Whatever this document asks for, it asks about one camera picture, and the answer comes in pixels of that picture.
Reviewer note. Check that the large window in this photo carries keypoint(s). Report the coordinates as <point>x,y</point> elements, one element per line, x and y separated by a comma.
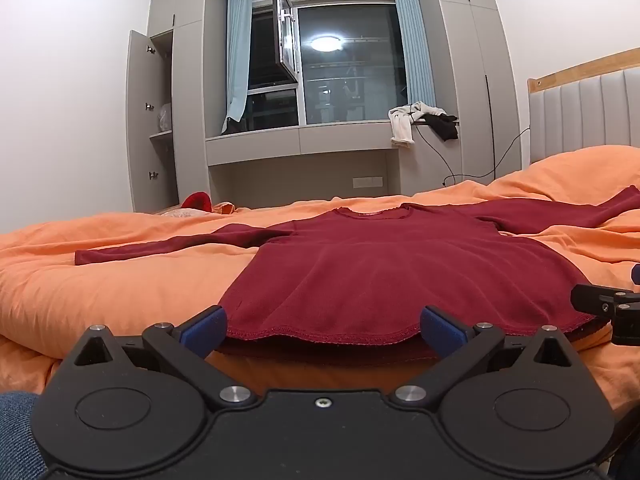
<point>350,75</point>

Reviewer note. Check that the white clothes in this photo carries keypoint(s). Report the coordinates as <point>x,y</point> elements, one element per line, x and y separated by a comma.
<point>402,122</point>

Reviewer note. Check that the small orange cloth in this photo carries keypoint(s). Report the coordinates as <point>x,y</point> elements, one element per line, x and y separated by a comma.
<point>225,208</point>

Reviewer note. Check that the dark object on sill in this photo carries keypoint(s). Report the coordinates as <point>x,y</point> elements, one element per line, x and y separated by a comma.
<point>231,126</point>

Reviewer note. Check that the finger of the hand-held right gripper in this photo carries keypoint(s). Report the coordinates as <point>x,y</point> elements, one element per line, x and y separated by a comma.
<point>592,300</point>
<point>636,275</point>

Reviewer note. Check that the black cloth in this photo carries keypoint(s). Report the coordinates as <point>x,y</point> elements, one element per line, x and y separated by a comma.
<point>445,127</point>

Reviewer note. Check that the light blue curtain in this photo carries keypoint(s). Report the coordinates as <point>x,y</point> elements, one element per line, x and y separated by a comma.
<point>239,50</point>
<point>412,45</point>

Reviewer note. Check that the orange bed blanket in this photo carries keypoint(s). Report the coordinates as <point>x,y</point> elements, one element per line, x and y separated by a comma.
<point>125,290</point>

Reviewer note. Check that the person's leg in blue jeans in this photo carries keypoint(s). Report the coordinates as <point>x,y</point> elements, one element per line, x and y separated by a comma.
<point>17,435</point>

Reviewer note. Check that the open window sash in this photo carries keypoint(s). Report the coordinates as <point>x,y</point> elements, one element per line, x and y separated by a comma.
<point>286,30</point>

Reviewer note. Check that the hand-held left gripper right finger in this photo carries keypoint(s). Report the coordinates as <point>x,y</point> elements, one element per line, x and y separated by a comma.
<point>441,332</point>

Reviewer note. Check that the dark red long-sleeve shirt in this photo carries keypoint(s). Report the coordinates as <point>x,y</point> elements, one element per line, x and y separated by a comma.
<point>375,280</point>

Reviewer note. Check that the red plush item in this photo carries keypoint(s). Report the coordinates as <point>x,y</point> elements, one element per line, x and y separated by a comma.
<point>196,201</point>

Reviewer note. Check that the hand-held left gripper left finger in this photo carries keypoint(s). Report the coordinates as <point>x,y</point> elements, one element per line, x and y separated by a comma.
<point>207,334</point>

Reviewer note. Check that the clear plastic bag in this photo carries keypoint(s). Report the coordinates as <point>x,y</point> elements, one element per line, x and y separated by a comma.
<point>164,117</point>

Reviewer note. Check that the white wall socket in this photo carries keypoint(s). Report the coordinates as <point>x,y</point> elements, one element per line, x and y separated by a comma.
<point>367,181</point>

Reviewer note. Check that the grey built-in wardrobe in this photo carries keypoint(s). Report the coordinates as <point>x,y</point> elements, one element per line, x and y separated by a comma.
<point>465,60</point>

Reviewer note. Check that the grey open wardrobe door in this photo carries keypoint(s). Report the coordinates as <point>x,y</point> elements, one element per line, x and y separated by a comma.
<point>145,125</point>

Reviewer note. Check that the patterned pillow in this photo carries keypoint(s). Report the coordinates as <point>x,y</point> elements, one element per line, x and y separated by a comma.
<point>182,213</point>

